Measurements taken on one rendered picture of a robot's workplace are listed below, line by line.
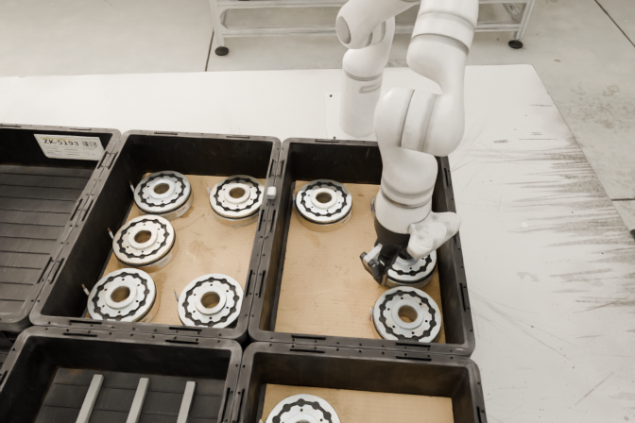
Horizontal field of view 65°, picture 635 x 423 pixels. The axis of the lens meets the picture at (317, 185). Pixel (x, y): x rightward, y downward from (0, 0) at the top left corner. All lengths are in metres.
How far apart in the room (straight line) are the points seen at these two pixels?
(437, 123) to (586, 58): 2.65
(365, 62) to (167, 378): 0.71
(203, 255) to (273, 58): 2.06
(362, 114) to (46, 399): 0.81
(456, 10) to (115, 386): 0.67
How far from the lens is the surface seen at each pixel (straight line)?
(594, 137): 2.65
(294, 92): 1.42
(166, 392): 0.79
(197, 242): 0.91
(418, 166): 0.64
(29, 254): 1.01
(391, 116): 0.58
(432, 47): 0.60
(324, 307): 0.82
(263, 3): 2.76
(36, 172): 1.15
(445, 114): 0.57
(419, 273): 0.83
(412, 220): 0.68
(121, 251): 0.90
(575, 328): 1.06
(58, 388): 0.85
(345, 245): 0.89
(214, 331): 0.70
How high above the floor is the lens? 1.55
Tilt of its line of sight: 47 degrees down
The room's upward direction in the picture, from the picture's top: straight up
